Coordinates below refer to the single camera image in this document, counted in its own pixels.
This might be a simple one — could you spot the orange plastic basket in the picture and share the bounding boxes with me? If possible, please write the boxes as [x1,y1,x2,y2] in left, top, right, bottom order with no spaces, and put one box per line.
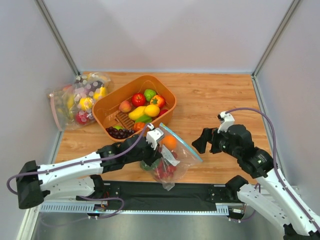
[91,75,178,150]

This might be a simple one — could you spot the red fake fruit in basket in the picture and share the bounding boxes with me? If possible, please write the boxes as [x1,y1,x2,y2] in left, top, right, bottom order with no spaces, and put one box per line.
[158,109,168,117]

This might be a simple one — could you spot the yellow fake lemon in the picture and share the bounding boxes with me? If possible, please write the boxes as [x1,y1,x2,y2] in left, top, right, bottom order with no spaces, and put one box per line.
[144,104,160,118]

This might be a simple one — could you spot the fake orange in bag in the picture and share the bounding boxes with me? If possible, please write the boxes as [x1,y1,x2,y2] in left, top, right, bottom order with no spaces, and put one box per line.
[161,135,178,151]

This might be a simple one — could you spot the aluminium frame post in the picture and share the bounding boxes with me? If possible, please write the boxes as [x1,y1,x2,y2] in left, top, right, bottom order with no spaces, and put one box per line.
[34,0,80,75]
[251,0,303,79]

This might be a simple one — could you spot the yellow fake mango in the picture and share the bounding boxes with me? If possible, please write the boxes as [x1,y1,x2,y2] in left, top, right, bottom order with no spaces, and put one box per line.
[128,106,146,121]

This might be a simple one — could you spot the orange fake tomato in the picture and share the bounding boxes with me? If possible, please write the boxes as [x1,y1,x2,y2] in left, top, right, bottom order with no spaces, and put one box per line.
[149,95,166,109]

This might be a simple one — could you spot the pink fake peach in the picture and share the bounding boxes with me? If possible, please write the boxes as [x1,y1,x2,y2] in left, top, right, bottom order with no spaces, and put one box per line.
[119,100,132,113]

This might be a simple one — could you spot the grey slotted cable duct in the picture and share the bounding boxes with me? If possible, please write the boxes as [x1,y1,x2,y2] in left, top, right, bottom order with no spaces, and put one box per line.
[39,202,246,216]

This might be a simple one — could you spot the small orange fake fruit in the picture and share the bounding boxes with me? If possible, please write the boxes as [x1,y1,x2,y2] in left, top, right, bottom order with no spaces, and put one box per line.
[133,122,146,132]

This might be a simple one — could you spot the black base mat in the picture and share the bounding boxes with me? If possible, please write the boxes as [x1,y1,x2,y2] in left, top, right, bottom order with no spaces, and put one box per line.
[74,179,248,212]

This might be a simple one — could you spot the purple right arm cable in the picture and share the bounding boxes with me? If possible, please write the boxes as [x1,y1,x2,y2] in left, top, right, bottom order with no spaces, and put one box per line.
[224,107,320,232]

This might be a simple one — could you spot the small green fake fruit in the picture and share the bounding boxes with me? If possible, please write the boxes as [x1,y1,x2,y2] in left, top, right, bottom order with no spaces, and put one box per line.
[114,125,123,130]

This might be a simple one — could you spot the right aluminium frame post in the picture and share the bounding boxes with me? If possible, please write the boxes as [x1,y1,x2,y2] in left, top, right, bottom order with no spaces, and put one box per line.
[251,0,303,79]

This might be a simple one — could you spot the green fake mango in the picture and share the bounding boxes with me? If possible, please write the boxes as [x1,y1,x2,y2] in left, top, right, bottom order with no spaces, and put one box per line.
[135,115,153,124]

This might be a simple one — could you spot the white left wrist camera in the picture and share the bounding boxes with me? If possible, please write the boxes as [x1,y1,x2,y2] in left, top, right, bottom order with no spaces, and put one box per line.
[146,123,165,150]

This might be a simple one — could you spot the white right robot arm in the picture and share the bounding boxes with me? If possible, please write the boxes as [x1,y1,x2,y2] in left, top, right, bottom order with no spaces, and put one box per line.
[192,124,320,240]

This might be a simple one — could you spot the purple fake grapes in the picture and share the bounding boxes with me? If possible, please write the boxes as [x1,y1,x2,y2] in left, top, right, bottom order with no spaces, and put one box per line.
[106,126,135,140]

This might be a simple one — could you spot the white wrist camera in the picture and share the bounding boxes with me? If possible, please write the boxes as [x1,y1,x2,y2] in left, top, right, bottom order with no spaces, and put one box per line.
[146,123,165,150]
[217,111,235,133]

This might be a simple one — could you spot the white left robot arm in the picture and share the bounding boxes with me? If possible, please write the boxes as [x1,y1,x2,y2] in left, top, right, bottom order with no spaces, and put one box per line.
[15,135,162,210]

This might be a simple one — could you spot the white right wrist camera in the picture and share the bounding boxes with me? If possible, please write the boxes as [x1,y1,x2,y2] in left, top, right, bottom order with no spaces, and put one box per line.
[217,111,235,133]

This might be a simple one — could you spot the polka dot plastic bag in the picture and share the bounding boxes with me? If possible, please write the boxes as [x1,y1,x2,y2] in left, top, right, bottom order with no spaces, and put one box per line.
[73,72,111,113]

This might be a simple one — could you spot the green fake pepper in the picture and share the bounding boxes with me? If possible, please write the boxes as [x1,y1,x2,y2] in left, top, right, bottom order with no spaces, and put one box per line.
[143,88,157,102]

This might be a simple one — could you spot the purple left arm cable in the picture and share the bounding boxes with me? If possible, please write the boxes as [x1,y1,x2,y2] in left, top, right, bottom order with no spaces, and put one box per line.
[6,123,155,221]

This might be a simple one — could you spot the left aluminium frame post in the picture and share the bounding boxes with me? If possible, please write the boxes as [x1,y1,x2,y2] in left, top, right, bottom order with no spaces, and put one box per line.
[34,0,80,75]

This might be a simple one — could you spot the red fake apple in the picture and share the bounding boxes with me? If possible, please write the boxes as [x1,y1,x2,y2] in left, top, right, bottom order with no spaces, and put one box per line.
[131,93,147,108]

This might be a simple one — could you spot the blue zip top bag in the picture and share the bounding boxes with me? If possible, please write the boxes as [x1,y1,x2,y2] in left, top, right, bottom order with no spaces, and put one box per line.
[146,123,203,191]

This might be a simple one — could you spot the pink zip top bag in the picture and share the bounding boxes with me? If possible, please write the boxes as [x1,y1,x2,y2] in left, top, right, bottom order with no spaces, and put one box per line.
[48,83,96,132]

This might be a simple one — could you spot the brown fake waffle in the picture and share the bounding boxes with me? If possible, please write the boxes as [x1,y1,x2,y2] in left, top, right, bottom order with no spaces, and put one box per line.
[115,111,135,130]

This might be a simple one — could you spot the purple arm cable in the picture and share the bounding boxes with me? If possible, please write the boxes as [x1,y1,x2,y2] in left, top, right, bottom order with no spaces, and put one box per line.
[6,123,155,221]
[224,107,320,232]

